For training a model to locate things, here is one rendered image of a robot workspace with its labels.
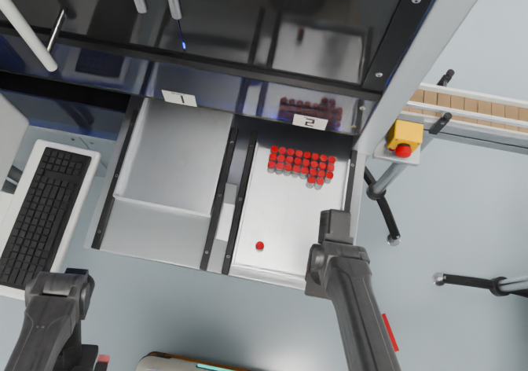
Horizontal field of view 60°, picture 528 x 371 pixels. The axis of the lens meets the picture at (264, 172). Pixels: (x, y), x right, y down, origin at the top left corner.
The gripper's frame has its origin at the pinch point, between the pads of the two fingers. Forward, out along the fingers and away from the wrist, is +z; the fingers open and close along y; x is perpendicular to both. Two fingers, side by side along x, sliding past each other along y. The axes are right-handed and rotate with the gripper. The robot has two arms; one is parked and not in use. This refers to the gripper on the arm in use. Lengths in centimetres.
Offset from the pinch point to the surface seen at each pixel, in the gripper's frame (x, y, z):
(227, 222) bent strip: 23.7, 11.9, 19.8
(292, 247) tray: 5.5, 8.6, 19.9
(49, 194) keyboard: 75, 11, 25
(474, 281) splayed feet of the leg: -77, 22, 97
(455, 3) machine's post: -10, 39, -42
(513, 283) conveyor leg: -85, 22, 83
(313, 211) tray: 1.5, 19.1, 20.1
